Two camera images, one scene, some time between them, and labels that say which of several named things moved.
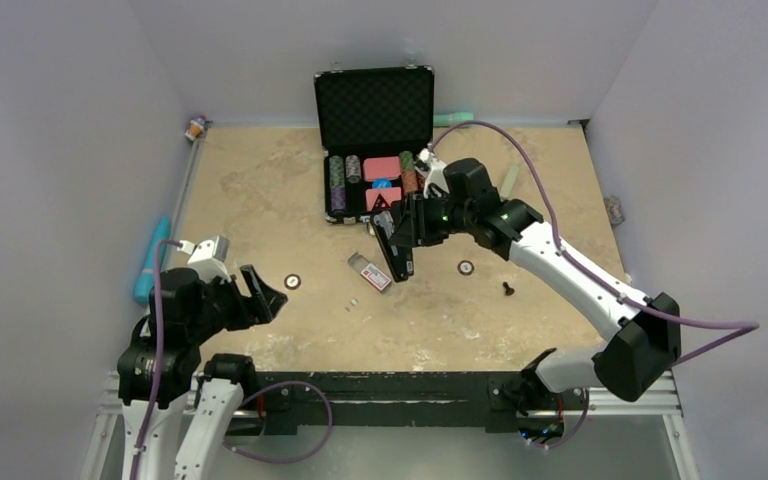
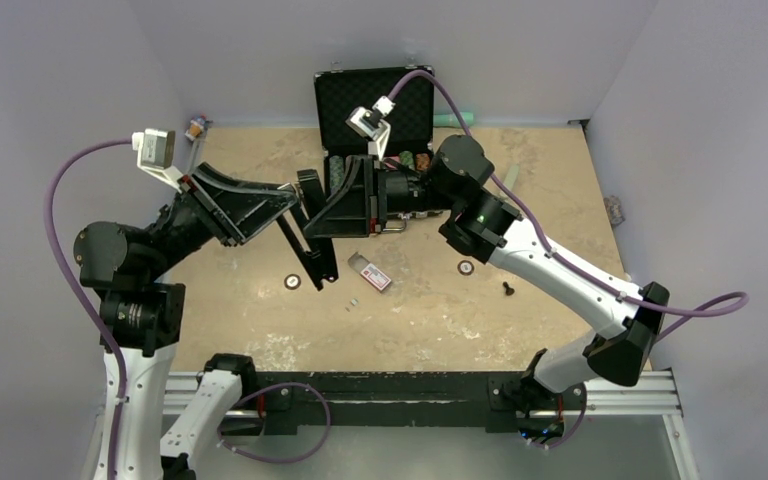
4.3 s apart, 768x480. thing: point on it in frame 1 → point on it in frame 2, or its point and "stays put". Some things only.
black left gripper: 260,306 → 234,209
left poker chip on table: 292,281 stays put
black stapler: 400,259 → 316,256
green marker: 509,182 stays put
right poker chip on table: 465,267 stays put
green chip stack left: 336,172 stays put
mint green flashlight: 452,119 stays put
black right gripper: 414,228 → 360,206
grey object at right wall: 614,210 stays put
